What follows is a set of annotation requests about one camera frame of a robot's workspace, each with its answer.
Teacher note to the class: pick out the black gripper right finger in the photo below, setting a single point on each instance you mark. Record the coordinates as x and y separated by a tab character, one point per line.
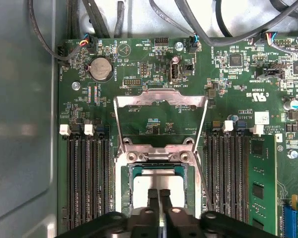
165	198

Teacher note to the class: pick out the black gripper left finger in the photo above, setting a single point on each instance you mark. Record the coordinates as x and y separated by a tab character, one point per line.
152	198

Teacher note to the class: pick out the silver square CPU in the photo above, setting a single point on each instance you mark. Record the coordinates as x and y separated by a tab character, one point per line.
144	183

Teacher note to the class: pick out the thin metal locking lever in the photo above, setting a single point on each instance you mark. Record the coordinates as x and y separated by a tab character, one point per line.
203	181

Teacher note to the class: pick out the metal socket cover frame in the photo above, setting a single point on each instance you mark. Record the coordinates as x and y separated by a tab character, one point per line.
161	95

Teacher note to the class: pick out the blue expansion slot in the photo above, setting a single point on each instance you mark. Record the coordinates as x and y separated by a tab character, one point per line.
289	218

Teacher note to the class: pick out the green RAM stick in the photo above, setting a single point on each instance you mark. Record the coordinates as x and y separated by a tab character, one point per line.
263	173

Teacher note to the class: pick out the green motherboard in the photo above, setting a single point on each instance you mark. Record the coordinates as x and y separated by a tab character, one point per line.
72	104

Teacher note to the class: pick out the white board sticker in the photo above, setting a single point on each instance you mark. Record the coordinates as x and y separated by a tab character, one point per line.
262	118

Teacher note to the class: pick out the internal USB port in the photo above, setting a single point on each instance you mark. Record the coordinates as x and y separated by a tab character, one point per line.
175	73

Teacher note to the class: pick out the silver board screw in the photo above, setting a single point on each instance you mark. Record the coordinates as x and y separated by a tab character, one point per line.
178	45
291	154
75	85

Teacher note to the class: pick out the silver coin battery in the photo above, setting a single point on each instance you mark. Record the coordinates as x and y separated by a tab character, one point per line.
100	69

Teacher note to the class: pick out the black open PC case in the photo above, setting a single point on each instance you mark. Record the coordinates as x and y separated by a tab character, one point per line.
20	124

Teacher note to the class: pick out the silver capacitor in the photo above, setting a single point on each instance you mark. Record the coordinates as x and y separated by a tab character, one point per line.
290	104

